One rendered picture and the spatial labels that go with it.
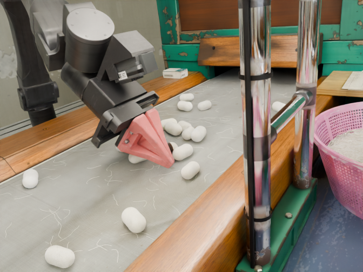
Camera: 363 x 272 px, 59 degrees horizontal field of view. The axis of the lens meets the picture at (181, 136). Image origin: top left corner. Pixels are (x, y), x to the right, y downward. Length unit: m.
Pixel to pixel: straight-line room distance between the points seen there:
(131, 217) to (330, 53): 0.61
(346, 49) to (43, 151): 0.64
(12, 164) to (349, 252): 0.48
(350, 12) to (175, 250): 0.64
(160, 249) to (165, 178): 0.16
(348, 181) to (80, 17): 0.39
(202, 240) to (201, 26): 0.73
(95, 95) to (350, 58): 0.57
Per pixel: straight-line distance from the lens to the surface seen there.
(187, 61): 0.97
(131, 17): 2.28
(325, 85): 0.70
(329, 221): 0.47
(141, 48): 0.41
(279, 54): 0.79
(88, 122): 0.64
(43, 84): 0.83
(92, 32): 0.42
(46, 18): 0.54
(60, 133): 0.61
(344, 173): 0.44
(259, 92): 0.26
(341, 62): 0.81
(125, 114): 0.42
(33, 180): 0.49
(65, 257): 0.33
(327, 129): 0.56
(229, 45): 0.84
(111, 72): 0.43
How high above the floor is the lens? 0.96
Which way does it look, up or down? 23 degrees down
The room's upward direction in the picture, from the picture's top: 7 degrees counter-clockwise
